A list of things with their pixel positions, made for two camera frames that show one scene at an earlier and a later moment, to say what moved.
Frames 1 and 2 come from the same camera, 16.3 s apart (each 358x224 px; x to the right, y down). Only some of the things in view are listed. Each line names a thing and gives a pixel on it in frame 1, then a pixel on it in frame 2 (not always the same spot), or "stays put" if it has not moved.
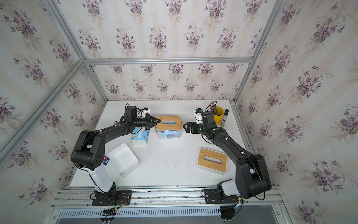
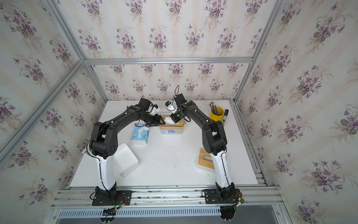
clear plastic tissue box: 168,134 to 170,128
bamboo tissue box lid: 169,122 stays put
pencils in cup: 214,108 stays put
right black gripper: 193,124 to 174,118
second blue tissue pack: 139,136 stays put
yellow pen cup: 218,118 stays put
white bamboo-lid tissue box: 212,161 stays put
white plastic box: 122,160 stays put
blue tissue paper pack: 171,133 to 168,120
